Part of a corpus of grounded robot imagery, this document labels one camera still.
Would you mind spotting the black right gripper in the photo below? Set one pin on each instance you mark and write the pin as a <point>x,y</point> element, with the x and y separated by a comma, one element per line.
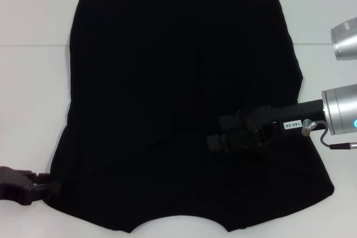
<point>293,114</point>

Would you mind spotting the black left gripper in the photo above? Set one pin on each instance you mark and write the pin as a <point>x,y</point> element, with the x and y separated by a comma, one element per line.
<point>14,185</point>

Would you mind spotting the black shirt with FREE print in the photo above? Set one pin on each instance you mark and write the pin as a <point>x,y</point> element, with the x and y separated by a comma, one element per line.
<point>153,82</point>

